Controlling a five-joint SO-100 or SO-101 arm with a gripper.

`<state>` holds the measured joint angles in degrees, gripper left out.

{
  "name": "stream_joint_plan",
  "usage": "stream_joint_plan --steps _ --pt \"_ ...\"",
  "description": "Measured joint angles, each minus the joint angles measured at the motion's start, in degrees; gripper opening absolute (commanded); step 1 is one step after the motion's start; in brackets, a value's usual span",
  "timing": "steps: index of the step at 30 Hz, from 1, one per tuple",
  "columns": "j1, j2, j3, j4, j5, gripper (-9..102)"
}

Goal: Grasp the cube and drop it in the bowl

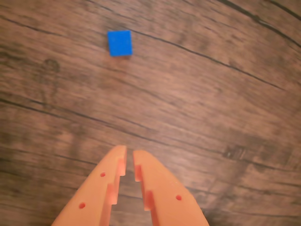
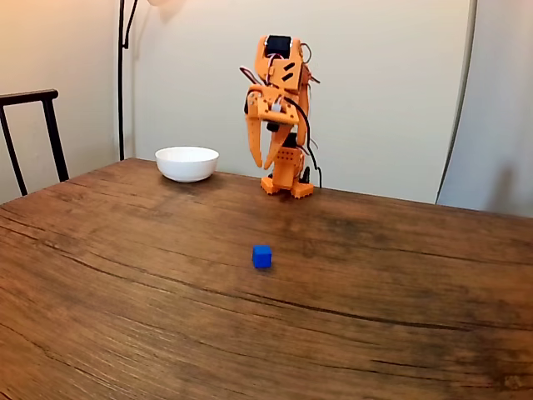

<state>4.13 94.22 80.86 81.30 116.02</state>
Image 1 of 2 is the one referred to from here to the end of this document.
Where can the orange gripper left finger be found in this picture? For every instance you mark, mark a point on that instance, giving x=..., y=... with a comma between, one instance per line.
x=98, y=188

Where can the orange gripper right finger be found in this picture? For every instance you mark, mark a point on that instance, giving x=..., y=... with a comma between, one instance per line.
x=164, y=188

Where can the blue cube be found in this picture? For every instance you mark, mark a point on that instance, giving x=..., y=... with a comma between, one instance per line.
x=120, y=43

